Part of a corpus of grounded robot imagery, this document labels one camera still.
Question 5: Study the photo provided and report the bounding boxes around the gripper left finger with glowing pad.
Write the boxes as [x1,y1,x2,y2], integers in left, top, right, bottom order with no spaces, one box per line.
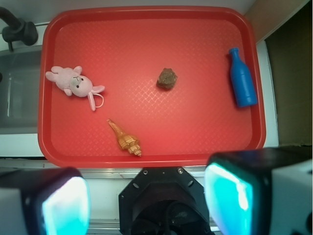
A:
[0,167,91,235]

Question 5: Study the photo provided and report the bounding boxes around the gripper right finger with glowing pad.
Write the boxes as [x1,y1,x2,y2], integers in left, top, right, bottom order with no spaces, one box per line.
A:
[204,146,313,235]

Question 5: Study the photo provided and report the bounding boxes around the pink plush bunny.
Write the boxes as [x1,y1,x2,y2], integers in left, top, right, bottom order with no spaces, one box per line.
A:
[45,66,105,111]

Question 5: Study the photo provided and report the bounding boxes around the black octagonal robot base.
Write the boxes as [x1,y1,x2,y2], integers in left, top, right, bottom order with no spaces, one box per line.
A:
[118,167,214,235]

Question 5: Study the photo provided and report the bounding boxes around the orange spiral seashell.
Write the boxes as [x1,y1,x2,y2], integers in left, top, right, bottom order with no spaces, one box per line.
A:
[107,119,142,157]

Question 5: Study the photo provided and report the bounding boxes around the blue plastic bottle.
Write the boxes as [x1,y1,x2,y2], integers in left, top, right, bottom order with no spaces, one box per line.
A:
[229,47,258,108]

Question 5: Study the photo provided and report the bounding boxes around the grey metal sink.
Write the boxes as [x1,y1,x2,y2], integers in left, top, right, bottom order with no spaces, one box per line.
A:
[0,46,42,134]

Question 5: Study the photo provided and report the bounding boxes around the red plastic tray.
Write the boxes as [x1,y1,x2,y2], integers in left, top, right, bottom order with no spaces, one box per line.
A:
[38,6,266,168]

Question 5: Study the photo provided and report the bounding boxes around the brown rock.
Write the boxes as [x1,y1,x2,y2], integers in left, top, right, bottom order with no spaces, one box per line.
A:
[156,68,178,90]

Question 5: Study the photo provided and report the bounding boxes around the black faucet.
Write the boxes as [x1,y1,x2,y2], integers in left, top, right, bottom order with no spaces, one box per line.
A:
[0,7,39,52]

